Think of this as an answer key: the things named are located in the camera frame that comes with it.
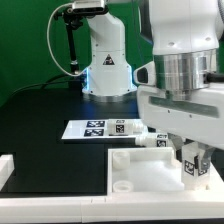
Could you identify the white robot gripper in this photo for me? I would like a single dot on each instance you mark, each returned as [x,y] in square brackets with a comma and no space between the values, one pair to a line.
[200,119]

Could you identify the white square tabletop panel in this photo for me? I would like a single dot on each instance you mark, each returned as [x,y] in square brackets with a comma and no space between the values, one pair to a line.
[153,174]

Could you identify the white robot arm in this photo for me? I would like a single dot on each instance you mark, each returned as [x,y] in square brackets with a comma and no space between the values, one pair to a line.
[180,91]

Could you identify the white U-shaped obstacle fence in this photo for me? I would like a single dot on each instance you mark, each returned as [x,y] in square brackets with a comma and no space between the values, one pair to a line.
[89,209]

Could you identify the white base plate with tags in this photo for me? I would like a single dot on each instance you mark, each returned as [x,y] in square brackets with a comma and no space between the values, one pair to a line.
[89,129]

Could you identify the black camera stand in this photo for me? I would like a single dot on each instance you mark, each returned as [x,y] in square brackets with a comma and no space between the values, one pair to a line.
[72,23]

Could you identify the silver camera on stand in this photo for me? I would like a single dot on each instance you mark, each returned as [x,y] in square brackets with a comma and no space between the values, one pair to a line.
[89,6]

